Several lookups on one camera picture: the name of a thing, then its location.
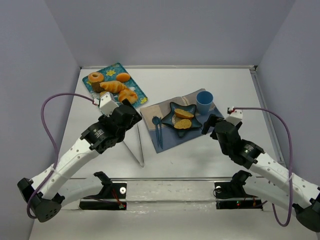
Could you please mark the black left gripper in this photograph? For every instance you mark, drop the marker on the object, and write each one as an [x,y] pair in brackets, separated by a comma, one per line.
[130,113]

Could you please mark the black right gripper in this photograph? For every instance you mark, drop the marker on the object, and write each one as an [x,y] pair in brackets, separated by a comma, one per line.
[213,125]

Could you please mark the brown bread slice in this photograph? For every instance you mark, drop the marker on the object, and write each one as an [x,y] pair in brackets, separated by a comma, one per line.
[183,124]

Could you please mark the oval seeded bread slice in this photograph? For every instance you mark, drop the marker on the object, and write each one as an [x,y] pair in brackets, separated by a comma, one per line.
[182,114]

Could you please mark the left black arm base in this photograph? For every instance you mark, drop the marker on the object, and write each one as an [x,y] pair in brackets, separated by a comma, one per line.
[113,200]

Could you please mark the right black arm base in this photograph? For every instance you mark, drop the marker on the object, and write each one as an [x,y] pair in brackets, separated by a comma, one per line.
[231,196]

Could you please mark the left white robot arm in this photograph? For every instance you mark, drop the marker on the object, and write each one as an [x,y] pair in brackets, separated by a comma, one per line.
[49,191]

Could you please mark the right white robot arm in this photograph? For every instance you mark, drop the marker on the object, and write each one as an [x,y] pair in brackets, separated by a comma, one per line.
[289,191]

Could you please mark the twisted orange bread roll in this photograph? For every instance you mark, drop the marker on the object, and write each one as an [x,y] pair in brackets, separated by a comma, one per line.
[128,94]

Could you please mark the blue plastic cup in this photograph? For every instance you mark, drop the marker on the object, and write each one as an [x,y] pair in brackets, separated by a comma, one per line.
[204,100]

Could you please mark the blue star-shaped plate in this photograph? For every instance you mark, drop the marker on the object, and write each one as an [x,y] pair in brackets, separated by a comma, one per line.
[171,119]

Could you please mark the long striped croissant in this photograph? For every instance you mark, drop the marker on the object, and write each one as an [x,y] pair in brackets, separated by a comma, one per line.
[113,87]

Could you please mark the blue plastic fork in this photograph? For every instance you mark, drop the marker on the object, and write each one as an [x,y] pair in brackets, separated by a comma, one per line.
[155,122]

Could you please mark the small round beige bun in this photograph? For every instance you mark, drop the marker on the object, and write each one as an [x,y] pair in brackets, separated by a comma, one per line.
[102,93]

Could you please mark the round orange bun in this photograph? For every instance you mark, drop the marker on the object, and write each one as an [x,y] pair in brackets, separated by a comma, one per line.
[123,77]

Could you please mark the brown chocolate muffin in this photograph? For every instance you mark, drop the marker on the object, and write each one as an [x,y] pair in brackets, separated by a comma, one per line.
[96,87]

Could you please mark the blue grey striped cloth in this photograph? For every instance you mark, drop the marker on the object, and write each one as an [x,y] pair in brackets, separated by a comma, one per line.
[169,135]

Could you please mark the teal floral tray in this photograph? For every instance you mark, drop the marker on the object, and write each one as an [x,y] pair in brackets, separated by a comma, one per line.
[110,73]

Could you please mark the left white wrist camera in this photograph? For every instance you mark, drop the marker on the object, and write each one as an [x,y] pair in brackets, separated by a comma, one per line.
[107,104]

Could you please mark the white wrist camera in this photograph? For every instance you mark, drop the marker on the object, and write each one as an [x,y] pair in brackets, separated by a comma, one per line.
[107,104]
[234,116]

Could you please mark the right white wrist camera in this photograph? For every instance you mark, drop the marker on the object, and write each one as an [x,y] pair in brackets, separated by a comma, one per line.
[234,116]

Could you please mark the orange ring donut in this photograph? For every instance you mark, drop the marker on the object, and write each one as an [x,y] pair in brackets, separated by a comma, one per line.
[96,77]

